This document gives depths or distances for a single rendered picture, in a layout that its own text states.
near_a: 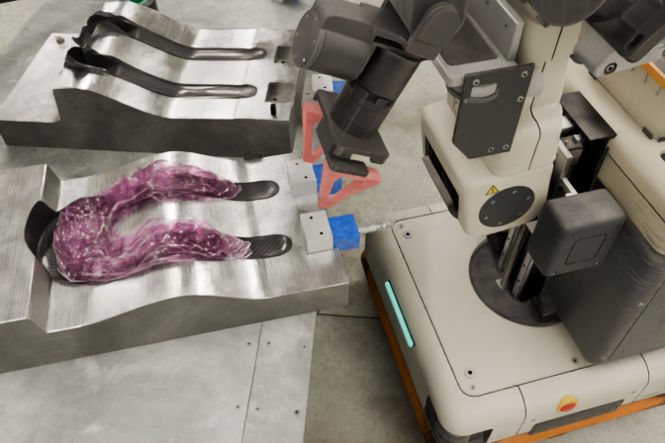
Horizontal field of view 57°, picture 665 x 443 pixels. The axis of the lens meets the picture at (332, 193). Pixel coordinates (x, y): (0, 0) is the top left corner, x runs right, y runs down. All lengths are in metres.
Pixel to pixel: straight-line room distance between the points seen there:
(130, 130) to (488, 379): 0.90
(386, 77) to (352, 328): 1.21
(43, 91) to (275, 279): 0.58
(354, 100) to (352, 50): 0.07
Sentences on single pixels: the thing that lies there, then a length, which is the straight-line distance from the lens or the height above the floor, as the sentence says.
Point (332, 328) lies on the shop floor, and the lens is 1.76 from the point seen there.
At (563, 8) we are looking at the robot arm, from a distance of 0.64.
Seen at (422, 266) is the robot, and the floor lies 0.28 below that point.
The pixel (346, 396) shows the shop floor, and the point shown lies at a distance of 1.67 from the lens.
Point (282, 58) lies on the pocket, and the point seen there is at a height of 0.86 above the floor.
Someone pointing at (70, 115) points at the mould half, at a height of 0.88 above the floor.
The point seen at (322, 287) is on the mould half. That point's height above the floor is 0.85.
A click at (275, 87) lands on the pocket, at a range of 1.06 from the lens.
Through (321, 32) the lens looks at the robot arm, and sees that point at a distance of 0.58.
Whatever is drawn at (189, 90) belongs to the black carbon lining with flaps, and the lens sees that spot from 1.08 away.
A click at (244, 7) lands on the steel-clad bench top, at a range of 1.44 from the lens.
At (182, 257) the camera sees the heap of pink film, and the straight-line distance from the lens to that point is 0.80.
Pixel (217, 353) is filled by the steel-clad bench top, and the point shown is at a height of 0.80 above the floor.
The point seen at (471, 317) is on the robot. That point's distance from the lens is 1.48.
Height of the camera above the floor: 1.52
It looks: 48 degrees down
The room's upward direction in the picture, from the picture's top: straight up
